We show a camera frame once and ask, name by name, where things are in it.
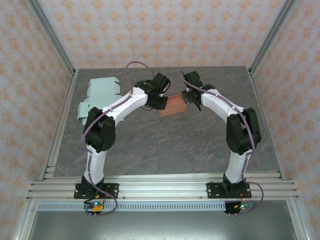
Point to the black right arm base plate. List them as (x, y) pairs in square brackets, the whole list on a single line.
[(215, 190)]

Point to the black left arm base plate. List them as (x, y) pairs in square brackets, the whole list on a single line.
[(111, 191)]

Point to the aluminium frame post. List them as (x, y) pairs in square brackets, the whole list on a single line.
[(50, 35), (272, 35)]

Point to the aluminium table side rail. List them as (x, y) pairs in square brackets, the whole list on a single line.
[(67, 100), (260, 105)]

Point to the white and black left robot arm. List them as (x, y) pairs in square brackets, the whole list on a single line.
[(100, 132)]

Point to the orange paper box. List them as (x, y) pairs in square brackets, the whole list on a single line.
[(175, 106)]

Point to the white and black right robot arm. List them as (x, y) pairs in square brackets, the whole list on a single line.
[(243, 135)]

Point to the aluminium lower frame leg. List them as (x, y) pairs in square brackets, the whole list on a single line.
[(25, 222), (297, 222)]

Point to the aluminium cross rail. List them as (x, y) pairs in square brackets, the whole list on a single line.
[(162, 187)]

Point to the grey metal sheet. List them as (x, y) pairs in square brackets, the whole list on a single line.
[(160, 225)]

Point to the light blue paper box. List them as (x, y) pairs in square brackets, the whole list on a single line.
[(102, 87)]

